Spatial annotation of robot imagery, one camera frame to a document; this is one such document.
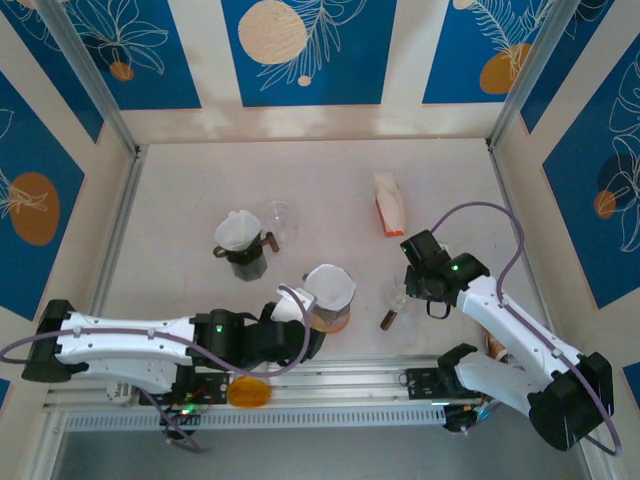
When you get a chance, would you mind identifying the clear glass dripper wooden handle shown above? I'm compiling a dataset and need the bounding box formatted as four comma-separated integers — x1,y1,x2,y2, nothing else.
379,272,426,332

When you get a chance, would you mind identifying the grey server wooden handle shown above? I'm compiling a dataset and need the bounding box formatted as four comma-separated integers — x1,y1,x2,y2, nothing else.
228,231,281,283

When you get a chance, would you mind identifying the clear glass carafe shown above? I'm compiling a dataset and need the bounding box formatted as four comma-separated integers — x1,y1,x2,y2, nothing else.
262,199,301,247

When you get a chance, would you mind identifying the coffee filter pack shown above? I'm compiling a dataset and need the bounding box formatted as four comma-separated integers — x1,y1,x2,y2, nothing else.
373,172,406,237

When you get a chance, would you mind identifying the orange lidded plastic jar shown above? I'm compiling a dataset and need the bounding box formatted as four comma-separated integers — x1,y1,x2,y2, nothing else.
228,375,274,410

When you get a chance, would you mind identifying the black controller board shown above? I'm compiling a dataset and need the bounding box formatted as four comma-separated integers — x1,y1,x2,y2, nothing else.
159,402,204,426
442,402,496,434

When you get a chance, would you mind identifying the white printed label box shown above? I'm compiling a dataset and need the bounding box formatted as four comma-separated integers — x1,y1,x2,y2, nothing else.
104,380,134,404

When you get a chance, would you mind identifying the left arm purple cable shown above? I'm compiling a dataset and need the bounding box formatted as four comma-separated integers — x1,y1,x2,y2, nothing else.
0,283,312,454

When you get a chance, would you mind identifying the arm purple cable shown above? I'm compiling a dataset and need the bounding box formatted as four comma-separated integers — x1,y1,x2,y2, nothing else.
0,283,312,454
430,199,624,457

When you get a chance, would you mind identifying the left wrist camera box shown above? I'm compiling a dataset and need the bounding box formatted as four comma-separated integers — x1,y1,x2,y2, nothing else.
272,285,320,325

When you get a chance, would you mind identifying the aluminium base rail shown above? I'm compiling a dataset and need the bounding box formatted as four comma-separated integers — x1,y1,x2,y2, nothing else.
42,352,586,414

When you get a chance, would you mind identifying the slotted grey cable duct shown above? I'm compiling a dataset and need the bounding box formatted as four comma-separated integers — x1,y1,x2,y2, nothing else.
62,403,446,432

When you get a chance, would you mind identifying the aluminium side rail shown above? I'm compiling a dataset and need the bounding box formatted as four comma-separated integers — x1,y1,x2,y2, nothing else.
488,144,561,359
72,144,149,321

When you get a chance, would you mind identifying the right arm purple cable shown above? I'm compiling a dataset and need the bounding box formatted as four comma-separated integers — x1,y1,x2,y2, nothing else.
430,199,624,457

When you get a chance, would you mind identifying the aluminium frame post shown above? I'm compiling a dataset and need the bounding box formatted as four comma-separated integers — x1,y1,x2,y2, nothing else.
487,0,591,151
34,0,144,159

